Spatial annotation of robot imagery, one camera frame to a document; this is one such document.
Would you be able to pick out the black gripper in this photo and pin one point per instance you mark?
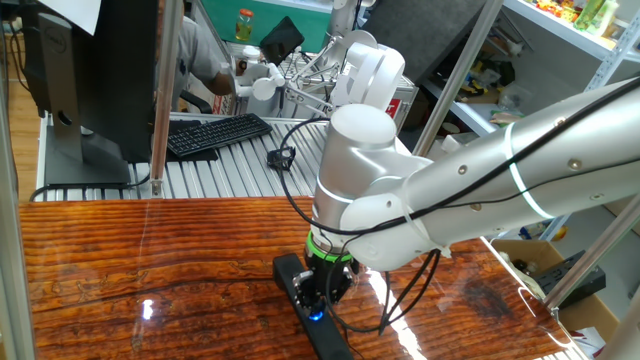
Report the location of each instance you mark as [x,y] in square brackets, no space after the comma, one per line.
[330,280]

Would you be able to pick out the blue-lit round volume knob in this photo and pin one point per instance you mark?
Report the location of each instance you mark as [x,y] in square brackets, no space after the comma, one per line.
[316,316]

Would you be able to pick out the black power strip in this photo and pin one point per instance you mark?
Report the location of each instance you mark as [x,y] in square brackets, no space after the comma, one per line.
[287,272]

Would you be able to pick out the white haptic teleoperation device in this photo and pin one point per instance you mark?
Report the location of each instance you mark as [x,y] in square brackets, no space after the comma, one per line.
[372,65]

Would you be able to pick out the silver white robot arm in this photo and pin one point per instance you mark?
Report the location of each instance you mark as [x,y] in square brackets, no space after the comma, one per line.
[550,200]

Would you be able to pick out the person's hand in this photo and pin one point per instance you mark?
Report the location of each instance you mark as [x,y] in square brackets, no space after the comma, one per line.
[241,66]

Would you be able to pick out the black folding phone stand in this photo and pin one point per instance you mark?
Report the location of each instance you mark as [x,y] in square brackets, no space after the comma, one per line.
[274,161]

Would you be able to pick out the wood-grain vinyl table mat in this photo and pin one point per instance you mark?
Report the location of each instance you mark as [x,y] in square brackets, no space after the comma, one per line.
[150,260]

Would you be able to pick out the white power adapter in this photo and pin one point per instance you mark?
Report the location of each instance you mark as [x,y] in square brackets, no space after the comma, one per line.
[450,144]

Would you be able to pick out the black computer keyboard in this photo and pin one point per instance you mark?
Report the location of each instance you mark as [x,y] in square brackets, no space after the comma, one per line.
[215,134]

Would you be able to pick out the blue white bottle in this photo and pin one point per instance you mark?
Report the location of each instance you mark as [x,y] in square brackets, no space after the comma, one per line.
[532,229]

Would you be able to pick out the red white carton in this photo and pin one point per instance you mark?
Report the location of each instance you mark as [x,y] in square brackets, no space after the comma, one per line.
[218,100]

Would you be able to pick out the black electronic box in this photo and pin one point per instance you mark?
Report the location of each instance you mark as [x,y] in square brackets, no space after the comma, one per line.
[550,282]

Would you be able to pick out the black office chair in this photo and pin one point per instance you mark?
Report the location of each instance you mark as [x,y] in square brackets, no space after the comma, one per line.
[197,100]

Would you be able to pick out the beige flat item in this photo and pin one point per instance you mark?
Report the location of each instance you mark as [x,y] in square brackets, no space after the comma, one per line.
[505,118]

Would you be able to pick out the white red paper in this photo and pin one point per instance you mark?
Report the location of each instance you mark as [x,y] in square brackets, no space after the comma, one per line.
[585,337]

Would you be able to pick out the black tablet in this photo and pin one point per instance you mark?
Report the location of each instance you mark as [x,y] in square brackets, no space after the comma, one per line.
[285,35]

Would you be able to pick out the yellow black tools clutter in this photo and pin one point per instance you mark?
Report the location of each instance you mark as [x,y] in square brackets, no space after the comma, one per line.
[480,75]

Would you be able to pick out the brown cardboard box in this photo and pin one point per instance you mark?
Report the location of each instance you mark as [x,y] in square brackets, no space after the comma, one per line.
[600,310]

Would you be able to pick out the clear plastic bag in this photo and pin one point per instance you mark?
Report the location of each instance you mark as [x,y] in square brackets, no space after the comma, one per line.
[515,95]

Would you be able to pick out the person in grey shirt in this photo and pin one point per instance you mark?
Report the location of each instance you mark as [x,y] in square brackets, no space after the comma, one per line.
[195,50]

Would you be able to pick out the white grey cylindrical column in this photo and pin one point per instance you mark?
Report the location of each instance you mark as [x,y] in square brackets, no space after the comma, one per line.
[342,15]

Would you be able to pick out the glass jar with orange lid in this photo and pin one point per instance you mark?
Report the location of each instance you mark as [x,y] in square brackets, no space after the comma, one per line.
[244,25]

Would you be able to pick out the dark grey foam panel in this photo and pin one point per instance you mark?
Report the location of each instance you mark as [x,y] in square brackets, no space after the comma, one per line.
[425,30]

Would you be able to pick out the green partition board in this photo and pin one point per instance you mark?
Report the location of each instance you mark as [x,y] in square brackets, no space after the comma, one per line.
[225,15]

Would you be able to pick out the black monitor with grey stand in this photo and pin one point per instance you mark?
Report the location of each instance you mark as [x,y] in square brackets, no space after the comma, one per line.
[115,75]

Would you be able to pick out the white metal shelving unit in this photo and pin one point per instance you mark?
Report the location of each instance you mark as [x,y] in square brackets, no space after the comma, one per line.
[608,62]

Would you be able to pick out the colourful small toys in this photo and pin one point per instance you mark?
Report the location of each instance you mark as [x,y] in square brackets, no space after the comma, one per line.
[555,7]

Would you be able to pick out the white paper sheet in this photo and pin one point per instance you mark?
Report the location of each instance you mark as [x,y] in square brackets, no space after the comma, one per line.
[75,12]

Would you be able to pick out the green plastic bottle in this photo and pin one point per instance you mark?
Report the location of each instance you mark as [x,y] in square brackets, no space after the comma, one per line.
[590,12]

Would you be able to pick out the pale yellow plastic bottle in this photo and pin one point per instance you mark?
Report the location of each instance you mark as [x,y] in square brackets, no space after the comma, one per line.
[607,17]

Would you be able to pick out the aluminium frame post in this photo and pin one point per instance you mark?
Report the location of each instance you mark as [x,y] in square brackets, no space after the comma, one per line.
[10,250]
[165,100]
[573,280]
[470,50]

